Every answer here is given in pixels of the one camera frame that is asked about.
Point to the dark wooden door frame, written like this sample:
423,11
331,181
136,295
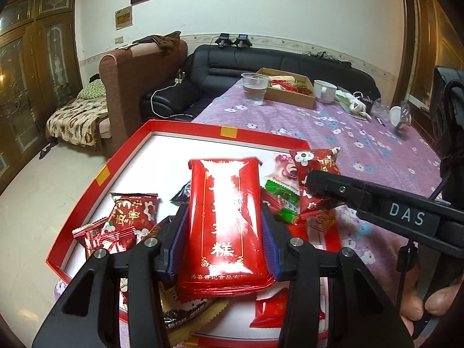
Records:
427,43

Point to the small red snack packet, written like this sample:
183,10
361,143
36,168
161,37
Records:
105,237
270,310

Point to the small wall plaque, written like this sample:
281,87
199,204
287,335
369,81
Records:
123,18

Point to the black device on sofa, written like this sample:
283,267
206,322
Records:
223,40
242,41

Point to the black leather sofa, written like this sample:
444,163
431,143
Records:
224,76

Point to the brown jacket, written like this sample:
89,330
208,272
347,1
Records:
161,40

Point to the pale cloth gloves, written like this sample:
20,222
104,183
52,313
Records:
350,105

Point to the red flower-print snack packet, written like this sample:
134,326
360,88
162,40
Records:
315,159
132,212

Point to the white paper bowl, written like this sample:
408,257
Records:
394,115

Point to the dark snack packet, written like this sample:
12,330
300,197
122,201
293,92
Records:
183,194

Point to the small black container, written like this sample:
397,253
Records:
366,104

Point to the red gift box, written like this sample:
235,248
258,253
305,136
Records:
181,127

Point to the large red snack packet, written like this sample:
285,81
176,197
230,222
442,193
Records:
224,224

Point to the white mug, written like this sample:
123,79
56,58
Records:
324,90

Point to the purple floral tablecloth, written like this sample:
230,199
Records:
380,159

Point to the brown armchair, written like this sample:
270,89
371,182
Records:
137,90

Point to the black pen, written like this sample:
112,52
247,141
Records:
379,121

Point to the cardboard tray box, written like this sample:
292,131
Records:
290,98

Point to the green pillow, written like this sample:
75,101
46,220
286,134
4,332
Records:
92,89

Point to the pink white snack packet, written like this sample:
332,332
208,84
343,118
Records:
284,166

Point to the pile of wrapped snacks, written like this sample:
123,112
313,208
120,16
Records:
292,84

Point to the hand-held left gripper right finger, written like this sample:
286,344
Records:
271,248

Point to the patterned blanket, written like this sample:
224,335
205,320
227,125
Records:
72,119

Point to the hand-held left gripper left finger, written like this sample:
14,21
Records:
177,246

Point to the tan snack packet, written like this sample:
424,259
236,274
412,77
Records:
206,324

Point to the green snack packet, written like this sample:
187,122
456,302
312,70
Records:
282,197

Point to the clear plastic water cup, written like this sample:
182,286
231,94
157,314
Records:
255,90

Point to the red tagged snack packet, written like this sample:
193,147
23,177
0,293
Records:
321,230

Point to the brown chocolate snack packet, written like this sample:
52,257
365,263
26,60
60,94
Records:
188,310

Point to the black phone stand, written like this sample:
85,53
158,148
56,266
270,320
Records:
403,119

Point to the dark slippers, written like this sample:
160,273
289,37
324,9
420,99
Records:
48,150

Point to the wooden glass-door cabinet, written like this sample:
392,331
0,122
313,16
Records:
32,79

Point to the wall socket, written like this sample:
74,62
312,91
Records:
119,40

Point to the person's right hand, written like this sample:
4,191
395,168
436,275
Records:
440,302

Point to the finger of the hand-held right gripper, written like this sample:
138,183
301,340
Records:
337,188

